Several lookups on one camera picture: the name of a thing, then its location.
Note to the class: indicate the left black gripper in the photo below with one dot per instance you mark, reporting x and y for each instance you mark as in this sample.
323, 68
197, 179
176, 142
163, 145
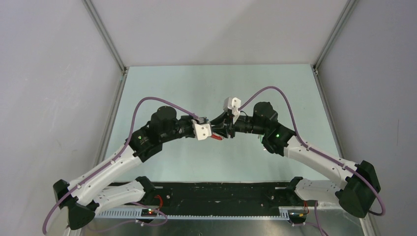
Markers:
189, 118

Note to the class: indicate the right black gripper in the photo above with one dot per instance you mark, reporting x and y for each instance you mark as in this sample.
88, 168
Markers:
228, 119

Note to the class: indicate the red keyring with rings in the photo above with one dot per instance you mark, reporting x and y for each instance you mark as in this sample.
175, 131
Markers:
216, 137

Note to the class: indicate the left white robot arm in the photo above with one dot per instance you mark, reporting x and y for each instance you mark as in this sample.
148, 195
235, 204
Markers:
87, 196

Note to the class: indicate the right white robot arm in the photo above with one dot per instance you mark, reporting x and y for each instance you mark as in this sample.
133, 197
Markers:
356, 184

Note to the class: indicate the bunch of tagged keys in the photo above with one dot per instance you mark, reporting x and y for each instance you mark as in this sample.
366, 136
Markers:
260, 138

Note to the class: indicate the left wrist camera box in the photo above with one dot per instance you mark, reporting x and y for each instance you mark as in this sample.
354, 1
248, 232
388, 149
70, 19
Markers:
202, 130

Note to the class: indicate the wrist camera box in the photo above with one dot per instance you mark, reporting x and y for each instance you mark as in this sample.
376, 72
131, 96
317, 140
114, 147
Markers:
233, 104
202, 130

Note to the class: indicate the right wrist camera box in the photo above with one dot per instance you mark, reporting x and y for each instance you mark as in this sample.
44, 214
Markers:
233, 104

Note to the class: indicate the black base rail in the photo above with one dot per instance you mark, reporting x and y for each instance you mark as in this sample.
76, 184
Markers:
229, 199

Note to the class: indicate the white slotted cable duct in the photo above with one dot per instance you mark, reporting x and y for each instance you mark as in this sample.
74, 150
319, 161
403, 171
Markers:
138, 213

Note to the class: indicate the left aluminium frame post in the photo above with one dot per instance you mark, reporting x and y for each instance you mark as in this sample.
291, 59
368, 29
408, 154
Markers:
101, 28

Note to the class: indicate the aluminium frame post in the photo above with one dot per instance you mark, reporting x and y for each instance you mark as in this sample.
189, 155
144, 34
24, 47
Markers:
101, 28
334, 33

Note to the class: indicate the right aluminium frame post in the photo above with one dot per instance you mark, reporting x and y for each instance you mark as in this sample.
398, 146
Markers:
334, 33

